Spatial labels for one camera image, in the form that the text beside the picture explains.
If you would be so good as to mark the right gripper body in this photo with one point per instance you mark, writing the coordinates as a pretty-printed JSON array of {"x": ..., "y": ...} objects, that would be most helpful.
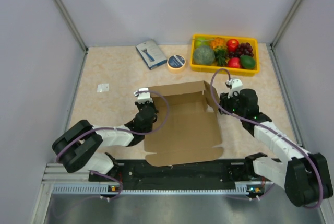
[{"x": 233, "y": 103}]

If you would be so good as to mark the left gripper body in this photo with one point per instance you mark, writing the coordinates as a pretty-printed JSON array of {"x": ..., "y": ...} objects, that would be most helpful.
[{"x": 140, "y": 105}]

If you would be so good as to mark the brown cardboard box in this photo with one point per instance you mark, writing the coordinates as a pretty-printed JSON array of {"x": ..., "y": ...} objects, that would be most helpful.
[{"x": 187, "y": 129}]

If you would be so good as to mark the small clear plastic bag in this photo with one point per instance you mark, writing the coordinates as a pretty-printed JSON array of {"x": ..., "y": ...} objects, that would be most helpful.
[{"x": 102, "y": 87}]

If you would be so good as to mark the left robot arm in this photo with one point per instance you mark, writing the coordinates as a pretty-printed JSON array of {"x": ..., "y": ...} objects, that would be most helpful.
[{"x": 77, "y": 148}]

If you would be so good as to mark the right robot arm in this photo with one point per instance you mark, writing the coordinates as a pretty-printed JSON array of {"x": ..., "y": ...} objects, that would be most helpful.
[{"x": 304, "y": 176}]

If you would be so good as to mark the razor package box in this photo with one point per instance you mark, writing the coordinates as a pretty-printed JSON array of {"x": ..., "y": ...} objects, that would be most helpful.
[{"x": 151, "y": 54}]

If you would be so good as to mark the red apple in front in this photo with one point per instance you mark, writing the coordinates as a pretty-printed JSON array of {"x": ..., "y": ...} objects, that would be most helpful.
[{"x": 234, "y": 63}]

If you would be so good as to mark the red apple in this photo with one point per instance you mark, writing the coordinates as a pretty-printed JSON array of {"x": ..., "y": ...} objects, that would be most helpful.
[
  {"x": 234, "y": 63},
  {"x": 232, "y": 45}
]

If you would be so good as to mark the green avocado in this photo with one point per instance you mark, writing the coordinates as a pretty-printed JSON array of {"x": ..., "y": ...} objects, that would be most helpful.
[{"x": 247, "y": 62}]

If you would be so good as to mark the yellow plastic tray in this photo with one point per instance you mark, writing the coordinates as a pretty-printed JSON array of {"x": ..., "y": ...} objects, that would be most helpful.
[{"x": 213, "y": 67}]

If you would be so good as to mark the yellow tape roll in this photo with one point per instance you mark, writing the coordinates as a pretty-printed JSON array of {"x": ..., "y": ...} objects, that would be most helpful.
[{"x": 176, "y": 63}]

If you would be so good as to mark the dark purple grape bunch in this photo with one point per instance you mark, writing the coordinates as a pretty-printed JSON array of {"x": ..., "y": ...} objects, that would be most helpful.
[{"x": 242, "y": 49}]

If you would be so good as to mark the red apple at back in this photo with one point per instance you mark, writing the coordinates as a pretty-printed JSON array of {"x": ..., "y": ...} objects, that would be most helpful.
[{"x": 232, "y": 45}]

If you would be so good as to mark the green netted melon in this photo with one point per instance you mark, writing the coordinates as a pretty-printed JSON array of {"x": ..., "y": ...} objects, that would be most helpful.
[{"x": 204, "y": 55}]

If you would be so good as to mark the orange pineapple with leaves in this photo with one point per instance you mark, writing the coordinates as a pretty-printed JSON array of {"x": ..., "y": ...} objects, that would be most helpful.
[{"x": 220, "y": 51}]

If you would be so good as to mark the green apple with stem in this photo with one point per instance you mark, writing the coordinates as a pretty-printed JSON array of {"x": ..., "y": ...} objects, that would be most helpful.
[{"x": 198, "y": 42}]

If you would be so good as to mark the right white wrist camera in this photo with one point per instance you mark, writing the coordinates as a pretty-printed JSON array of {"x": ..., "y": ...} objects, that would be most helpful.
[{"x": 235, "y": 85}]

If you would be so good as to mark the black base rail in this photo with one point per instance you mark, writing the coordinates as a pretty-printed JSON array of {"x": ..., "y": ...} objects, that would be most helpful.
[{"x": 222, "y": 176}]

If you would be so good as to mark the right aluminium frame post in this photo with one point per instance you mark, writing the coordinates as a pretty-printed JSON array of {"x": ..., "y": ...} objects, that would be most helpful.
[{"x": 286, "y": 22}]

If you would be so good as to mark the aluminium frame post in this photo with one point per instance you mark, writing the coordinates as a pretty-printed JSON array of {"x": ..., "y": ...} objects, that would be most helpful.
[
  {"x": 70, "y": 24},
  {"x": 286, "y": 22}
]

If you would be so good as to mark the left aluminium frame post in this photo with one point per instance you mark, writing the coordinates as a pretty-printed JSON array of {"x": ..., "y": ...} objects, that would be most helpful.
[{"x": 70, "y": 24}]

